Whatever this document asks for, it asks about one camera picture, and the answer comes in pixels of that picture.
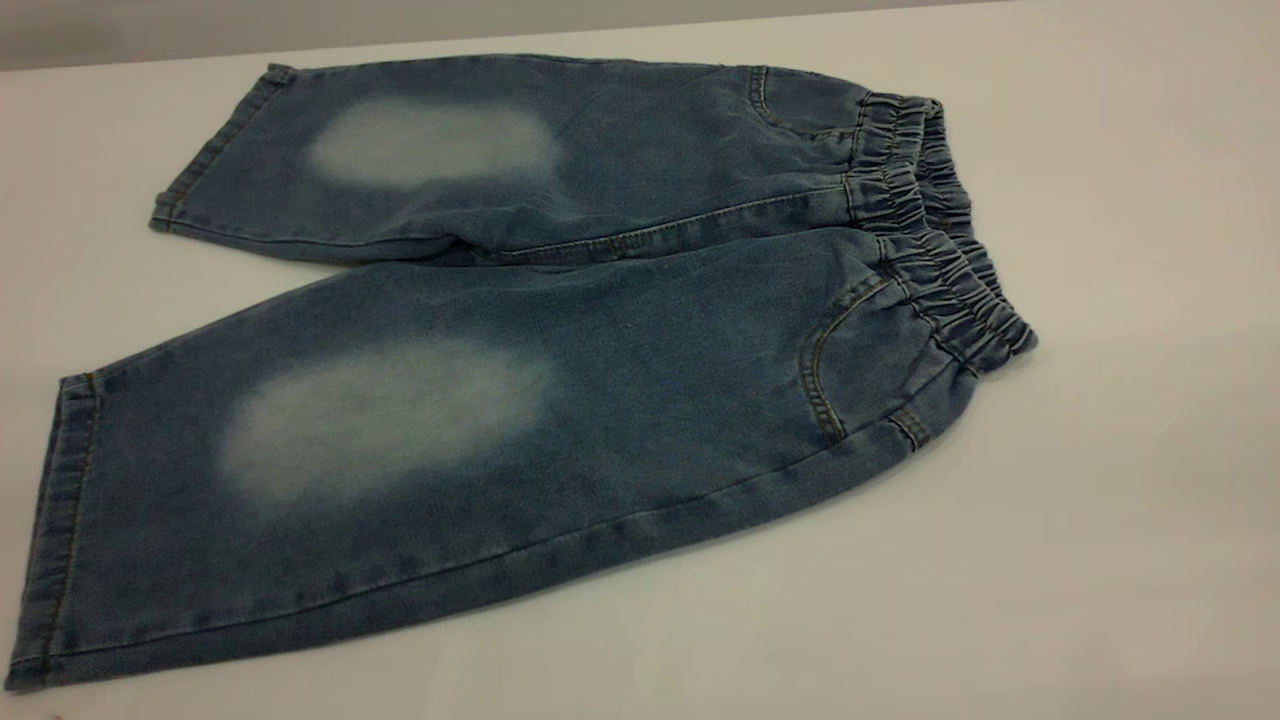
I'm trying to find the blue denim jeans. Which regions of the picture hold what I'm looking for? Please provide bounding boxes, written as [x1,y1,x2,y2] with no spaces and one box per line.
[3,52,1039,693]

